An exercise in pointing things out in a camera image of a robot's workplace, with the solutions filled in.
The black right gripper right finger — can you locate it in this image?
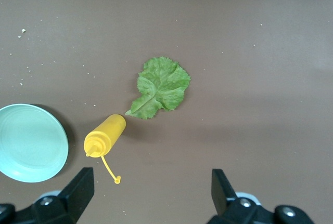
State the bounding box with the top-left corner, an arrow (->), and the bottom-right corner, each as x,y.
207,169 -> 316,224

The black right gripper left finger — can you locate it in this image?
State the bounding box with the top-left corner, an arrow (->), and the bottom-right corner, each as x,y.
0,167 -> 95,224

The yellow mustard squeeze bottle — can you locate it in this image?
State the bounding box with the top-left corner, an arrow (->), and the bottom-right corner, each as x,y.
83,114 -> 127,185

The mint green plate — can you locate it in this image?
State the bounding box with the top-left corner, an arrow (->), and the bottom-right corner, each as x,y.
0,103 -> 70,183

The green lettuce leaf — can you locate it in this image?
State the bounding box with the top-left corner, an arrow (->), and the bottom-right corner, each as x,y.
124,56 -> 191,120

